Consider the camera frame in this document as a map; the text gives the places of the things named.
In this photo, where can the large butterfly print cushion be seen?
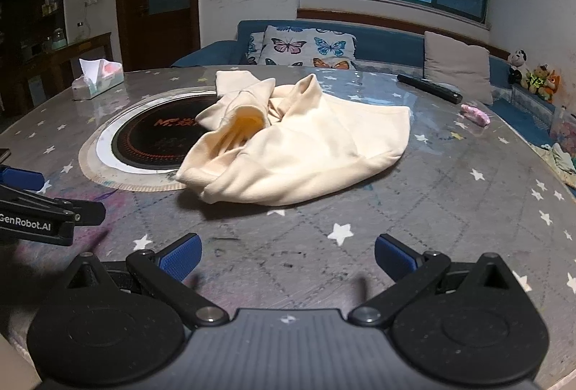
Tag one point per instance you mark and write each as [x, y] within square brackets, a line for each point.
[306, 45]

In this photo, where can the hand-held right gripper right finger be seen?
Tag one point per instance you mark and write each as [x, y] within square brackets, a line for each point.
[396, 257]

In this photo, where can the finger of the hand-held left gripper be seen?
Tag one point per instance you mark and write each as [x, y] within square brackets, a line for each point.
[20, 178]
[85, 211]

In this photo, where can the small pink toy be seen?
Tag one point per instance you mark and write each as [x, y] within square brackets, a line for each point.
[476, 114]

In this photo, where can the pale green jar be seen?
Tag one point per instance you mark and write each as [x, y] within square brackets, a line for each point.
[59, 40]

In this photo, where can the cream sweatshirt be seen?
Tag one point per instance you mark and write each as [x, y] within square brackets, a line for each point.
[315, 147]

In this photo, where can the orange fox plush toy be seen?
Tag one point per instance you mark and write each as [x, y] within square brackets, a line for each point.
[551, 86]

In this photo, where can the blue sofa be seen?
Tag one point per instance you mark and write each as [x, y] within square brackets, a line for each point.
[387, 45]

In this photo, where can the round black induction cooktop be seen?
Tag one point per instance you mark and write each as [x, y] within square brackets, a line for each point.
[144, 138]

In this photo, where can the panda plush toy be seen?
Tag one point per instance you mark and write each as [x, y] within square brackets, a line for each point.
[517, 63]

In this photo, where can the dark wooden cabinet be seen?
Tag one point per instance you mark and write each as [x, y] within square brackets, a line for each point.
[31, 12]

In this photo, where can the white tissue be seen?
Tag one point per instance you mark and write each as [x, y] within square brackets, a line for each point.
[92, 68]

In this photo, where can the brown and green plush toy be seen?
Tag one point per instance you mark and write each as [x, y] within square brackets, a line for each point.
[535, 79]

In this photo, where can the plain beige cushion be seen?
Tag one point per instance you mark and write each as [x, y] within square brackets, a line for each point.
[459, 61]

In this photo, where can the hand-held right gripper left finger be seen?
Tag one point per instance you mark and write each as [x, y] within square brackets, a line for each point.
[182, 257]

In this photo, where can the round lazy susan plate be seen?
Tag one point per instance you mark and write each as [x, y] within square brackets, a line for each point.
[112, 182]

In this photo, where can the small butterfly print cushion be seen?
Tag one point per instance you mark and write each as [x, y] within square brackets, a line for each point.
[254, 50]

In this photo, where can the black remote control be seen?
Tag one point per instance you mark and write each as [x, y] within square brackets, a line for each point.
[429, 87]

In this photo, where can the pale green tissue box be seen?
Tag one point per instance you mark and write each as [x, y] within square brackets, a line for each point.
[96, 86]

